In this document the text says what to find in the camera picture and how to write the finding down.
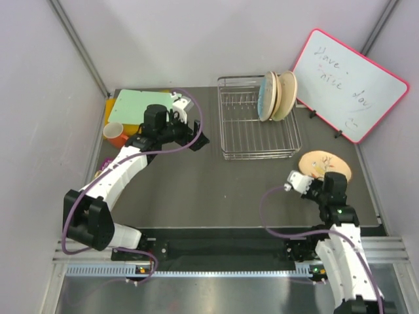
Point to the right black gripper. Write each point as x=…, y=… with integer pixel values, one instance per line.
x=314, y=182

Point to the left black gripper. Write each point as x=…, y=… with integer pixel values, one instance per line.
x=187, y=132

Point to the blue and cream plate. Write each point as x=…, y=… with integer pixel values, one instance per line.
x=267, y=96

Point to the bird plate with orange leaves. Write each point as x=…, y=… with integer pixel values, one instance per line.
x=278, y=96

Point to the green tinted branch plate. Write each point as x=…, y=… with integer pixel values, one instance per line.
x=289, y=94

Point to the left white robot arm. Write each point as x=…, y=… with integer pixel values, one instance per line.
x=87, y=215

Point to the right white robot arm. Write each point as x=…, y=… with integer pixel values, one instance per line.
x=354, y=288

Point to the green paper divider sheet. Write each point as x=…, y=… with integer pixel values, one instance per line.
x=131, y=108

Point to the orange mug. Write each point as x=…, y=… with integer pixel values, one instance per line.
x=114, y=133

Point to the purple treehouse book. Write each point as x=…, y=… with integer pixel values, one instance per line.
x=103, y=166

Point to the pink framed whiteboard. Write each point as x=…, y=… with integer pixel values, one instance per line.
x=347, y=90

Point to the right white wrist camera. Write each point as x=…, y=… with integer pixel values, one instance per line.
x=298, y=182

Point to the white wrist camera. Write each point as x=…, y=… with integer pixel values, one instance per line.
x=181, y=105
x=298, y=182

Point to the metal wire dish rack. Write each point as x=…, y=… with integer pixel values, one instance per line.
x=243, y=135

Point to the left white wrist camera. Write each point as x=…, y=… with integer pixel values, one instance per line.
x=181, y=105

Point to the grey slotted cable duct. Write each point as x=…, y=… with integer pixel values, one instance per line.
x=132, y=270

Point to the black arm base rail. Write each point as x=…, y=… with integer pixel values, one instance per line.
x=170, y=243

